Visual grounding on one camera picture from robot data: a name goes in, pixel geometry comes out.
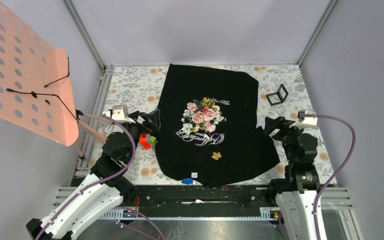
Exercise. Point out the green cube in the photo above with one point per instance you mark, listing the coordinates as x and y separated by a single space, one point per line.
153 140

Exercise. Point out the pink perforated music stand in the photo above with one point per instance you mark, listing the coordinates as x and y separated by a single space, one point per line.
35 85

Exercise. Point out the floral table mat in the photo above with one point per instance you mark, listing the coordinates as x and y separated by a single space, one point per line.
139 87

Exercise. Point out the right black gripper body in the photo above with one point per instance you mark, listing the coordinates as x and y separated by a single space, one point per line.
285 132

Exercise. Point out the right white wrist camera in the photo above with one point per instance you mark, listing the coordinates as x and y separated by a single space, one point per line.
306 119

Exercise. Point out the grey cable duct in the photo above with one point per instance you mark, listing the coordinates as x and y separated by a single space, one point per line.
231 214

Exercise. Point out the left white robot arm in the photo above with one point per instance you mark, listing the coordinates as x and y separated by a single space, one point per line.
104 187

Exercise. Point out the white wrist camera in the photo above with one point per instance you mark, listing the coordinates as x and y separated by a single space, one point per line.
119 113
306 119

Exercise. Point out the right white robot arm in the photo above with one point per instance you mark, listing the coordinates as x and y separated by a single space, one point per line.
297 193

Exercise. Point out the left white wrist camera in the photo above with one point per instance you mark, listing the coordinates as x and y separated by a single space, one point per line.
119 113

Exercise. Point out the blue clip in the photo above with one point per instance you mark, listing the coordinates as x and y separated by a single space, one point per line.
187 181

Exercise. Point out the black brooch box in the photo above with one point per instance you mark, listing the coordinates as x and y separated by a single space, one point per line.
278 97

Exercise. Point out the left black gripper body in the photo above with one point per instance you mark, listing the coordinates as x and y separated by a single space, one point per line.
147 126

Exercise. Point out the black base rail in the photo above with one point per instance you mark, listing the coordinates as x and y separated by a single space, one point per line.
198 197

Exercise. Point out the orange red block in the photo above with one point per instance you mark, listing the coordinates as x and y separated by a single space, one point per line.
143 140

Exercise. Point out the black floral t-shirt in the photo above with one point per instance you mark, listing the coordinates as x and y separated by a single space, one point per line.
205 110

